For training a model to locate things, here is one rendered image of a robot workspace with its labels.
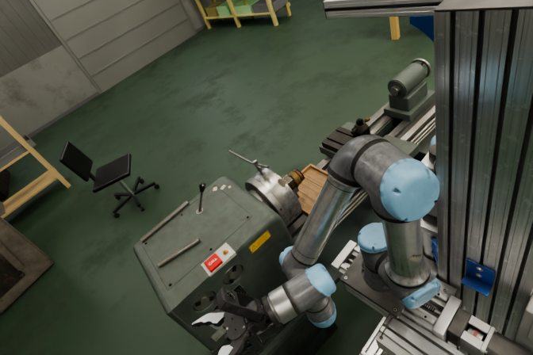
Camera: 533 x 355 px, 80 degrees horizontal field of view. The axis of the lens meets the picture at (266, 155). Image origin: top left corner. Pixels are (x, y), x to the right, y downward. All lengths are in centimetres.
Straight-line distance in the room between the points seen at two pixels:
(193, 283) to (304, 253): 61
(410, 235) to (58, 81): 848
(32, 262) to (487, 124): 424
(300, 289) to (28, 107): 836
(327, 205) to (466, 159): 33
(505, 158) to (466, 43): 27
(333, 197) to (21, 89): 829
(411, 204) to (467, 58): 29
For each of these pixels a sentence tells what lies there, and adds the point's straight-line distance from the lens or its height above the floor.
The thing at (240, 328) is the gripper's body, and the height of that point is 159.
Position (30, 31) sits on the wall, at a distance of 875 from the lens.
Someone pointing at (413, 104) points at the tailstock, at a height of 94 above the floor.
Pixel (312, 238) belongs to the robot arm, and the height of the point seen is 158.
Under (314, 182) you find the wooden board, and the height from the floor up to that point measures 89.
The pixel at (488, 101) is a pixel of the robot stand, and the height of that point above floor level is 185.
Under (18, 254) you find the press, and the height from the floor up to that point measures 39.
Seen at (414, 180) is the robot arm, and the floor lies 179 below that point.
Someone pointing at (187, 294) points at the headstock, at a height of 125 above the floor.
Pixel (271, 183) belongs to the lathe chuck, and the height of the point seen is 123.
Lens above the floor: 228
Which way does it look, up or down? 37 degrees down
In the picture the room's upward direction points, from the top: 24 degrees counter-clockwise
